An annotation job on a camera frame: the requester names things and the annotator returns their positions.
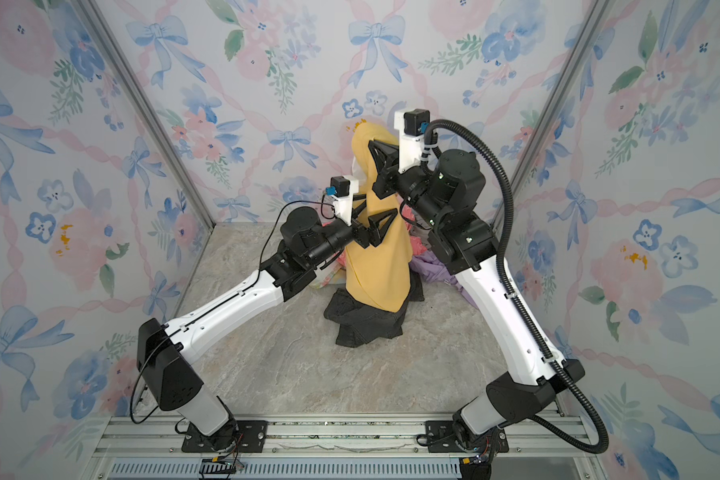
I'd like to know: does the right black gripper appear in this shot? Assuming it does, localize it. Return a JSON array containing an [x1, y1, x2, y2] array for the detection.
[[371, 141, 452, 240]]

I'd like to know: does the yellow cloth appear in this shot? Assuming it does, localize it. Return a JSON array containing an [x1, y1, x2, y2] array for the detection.
[[343, 121, 414, 314]]

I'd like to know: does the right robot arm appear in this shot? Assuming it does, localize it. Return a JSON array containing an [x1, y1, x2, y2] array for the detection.
[[363, 140, 600, 453]]

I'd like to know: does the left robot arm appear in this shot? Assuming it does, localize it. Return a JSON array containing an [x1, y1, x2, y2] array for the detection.
[[137, 205, 398, 452]]

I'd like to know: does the pink patterned cloth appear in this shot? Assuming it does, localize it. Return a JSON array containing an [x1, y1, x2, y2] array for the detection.
[[318, 200, 427, 235]]

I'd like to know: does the purple cloth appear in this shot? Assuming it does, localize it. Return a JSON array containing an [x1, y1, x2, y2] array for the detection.
[[409, 250, 477, 308]]

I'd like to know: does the white floral cloth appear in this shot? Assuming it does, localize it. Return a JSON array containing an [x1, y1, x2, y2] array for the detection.
[[310, 262, 346, 289]]

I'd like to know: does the black cloth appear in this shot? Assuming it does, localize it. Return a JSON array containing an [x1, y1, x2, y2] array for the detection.
[[323, 270, 425, 348]]

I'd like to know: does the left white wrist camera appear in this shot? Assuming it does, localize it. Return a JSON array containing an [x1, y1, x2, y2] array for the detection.
[[326, 175, 359, 226]]

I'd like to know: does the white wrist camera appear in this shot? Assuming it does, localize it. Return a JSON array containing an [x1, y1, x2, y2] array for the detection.
[[393, 109, 437, 174], [326, 175, 359, 226]]

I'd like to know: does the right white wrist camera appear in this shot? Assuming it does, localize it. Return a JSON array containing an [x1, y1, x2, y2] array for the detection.
[[393, 109, 437, 174]]

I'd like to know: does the right black corrugated cable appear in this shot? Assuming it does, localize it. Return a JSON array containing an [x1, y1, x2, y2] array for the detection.
[[422, 118, 610, 455]]

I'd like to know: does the right aluminium corner post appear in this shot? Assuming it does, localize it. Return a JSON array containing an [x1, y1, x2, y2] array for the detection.
[[485, 1, 613, 215]]

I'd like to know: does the aluminium corner post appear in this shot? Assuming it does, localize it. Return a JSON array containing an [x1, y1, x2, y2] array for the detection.
[[71, 0, 215, 230], [485, 1, 613, 215]]

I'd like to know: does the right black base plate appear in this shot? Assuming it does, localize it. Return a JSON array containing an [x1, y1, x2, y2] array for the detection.
[[416, 420, 509, 456]]

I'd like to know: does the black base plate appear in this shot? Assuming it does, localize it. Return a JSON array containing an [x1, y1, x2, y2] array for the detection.
[[416, 420, 509, 456], [181, 420, 268, 454]]

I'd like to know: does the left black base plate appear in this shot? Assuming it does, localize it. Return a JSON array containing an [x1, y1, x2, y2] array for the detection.
[[181, 420, 268, 454]]

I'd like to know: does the left aluminium corner post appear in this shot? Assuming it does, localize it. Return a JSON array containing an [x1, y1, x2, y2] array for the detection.
[[71, 0, 215, 230]]

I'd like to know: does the aluminium rail frame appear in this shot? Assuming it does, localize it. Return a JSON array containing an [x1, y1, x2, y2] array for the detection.
[[82, 414, 606, 479]]

